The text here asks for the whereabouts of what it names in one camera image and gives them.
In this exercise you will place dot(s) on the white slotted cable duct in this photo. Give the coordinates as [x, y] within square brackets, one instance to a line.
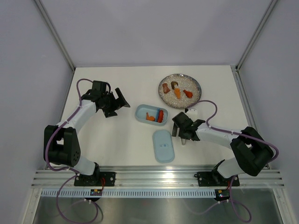
[141, 193]

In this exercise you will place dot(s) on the left small circuit board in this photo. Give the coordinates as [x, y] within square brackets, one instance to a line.
[96, 192]

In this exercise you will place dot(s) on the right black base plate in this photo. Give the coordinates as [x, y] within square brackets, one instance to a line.
[212, 179]

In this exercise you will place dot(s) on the brown mushroom food piece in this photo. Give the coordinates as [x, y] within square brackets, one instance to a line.
[174, 85]

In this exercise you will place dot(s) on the aluminium frame post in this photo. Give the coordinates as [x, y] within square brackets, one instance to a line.
[54, 33]
[265, 17]

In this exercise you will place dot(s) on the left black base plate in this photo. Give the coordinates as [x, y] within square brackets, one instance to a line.
[105, 178]

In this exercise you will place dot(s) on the right small circuit board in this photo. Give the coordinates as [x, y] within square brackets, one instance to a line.
[222, 194]

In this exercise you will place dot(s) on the orange carrot food piece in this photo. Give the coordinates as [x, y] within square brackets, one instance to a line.
[177, 93]

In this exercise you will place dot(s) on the orange shrimp food piece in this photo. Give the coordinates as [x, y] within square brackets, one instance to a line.
[150, 118]

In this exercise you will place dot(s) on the light blue lunch box lid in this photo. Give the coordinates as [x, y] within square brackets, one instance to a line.
[163, 147]

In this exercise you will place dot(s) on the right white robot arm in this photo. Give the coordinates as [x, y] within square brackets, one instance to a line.
[251, 152]

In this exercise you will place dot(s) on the light blue lunch box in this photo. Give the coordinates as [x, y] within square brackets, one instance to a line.
[140, 114]

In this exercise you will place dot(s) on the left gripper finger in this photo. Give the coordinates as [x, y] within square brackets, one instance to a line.
[110, 112]
[121, 101]

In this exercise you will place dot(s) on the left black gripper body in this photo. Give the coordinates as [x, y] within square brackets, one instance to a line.
[109, 101]

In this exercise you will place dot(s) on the left aluminium frame post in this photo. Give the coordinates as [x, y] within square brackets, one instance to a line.
[54, 33]

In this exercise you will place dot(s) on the aluminium mounting rail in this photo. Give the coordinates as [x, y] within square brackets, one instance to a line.
[158, 177]

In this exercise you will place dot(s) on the orange chicken leg piece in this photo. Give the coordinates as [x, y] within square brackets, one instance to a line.
[188, 93]

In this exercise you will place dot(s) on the small circuit board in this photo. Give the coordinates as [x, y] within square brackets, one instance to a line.
[222, 194]
[96, 192]

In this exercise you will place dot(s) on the brown meat food piece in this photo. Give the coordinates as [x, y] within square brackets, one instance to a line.
[165, 88]

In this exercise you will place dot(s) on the red sausage food piece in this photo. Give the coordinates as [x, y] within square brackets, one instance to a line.
[160, 116]

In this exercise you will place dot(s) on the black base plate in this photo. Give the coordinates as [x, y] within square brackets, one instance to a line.
[212, 179]
[105, 178]

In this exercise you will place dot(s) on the speckled ceramic plate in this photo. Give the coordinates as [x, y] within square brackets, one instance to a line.
[185, 82]

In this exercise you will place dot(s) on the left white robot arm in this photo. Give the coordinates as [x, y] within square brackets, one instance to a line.
[61, 145]

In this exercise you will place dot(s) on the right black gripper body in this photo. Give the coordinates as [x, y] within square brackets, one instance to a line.
[185, 136]

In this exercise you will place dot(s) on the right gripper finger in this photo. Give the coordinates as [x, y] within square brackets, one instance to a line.
[181, 133]
[174, 130]

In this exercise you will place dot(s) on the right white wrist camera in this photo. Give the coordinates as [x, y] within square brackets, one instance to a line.
[191, 111]

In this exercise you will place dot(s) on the right aluminium frame post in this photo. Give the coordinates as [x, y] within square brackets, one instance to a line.
[265, 17]

